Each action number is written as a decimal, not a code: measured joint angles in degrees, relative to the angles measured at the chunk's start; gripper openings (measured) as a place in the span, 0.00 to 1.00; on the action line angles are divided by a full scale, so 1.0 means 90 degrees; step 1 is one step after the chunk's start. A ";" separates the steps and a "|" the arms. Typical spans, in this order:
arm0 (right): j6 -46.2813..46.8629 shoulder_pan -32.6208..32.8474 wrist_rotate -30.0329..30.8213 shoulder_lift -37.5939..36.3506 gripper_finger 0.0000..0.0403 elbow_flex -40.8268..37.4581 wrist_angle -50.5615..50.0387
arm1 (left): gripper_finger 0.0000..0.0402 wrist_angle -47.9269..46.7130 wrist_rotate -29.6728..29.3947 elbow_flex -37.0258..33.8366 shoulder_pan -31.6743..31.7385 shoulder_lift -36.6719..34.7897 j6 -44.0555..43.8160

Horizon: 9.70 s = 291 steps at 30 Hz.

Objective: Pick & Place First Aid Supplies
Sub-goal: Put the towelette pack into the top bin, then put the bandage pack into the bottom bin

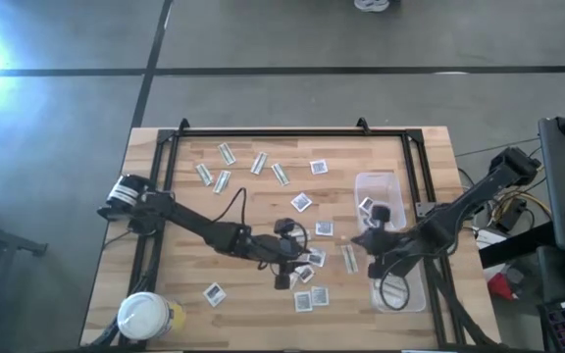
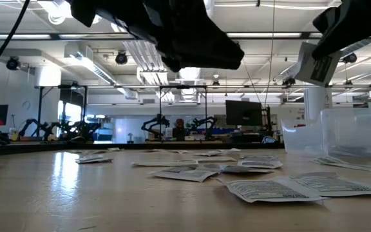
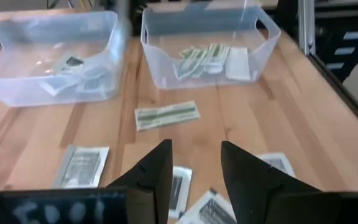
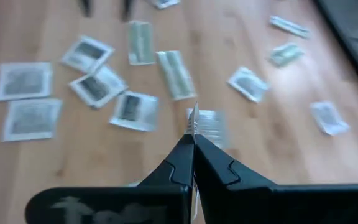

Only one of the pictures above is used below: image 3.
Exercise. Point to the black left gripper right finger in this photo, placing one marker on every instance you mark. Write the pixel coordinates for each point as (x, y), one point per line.
(291, 208)

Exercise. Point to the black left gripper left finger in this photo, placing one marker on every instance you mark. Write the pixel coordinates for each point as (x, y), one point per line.
(73, 208)

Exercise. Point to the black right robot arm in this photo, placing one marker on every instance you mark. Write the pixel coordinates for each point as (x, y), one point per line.
(137, 12)

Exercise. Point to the small clear plastic container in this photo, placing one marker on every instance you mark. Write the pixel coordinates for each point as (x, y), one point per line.
(17, 90)

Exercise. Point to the large clear plastic container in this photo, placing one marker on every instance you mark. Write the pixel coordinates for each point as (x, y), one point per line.
(166, 74)

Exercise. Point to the black drawer unit white labels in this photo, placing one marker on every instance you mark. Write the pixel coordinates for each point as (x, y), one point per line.
(343, 40)

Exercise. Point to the silver aluminium post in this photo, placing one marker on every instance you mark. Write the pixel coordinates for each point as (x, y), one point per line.
(306, 28)

